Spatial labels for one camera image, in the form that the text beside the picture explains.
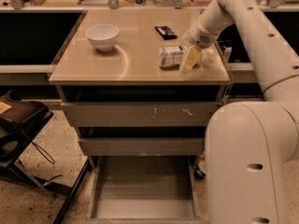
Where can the grey bottom drawer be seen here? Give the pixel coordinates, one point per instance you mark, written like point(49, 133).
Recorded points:
point(144, 190)

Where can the white ceramic bowl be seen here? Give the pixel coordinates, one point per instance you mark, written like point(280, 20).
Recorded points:
point(103, 36)

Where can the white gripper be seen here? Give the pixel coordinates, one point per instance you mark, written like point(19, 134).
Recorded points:
point(199, 34)

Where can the blue label plastic bottle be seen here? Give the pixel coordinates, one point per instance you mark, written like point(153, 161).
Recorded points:
point(172, 56)

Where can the grey drawer cabinet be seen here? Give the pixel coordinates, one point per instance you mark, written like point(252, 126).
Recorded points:
point(134, 60)

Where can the grey top drawer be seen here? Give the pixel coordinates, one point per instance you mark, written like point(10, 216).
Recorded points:
point(140, 106)

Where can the grey middle drawer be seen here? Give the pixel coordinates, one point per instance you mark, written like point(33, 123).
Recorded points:
point(142, 141)

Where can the grey drawer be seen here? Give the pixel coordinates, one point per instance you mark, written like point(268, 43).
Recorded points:
point(142, 141)
point(140, 106)
point(144, 190)

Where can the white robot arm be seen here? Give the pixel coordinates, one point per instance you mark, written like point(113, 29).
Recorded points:
point(247, 143)

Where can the black snack packet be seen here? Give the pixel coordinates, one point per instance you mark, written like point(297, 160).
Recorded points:
point(165, 32)

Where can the black cart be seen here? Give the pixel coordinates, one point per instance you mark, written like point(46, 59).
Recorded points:
point(20, 123)

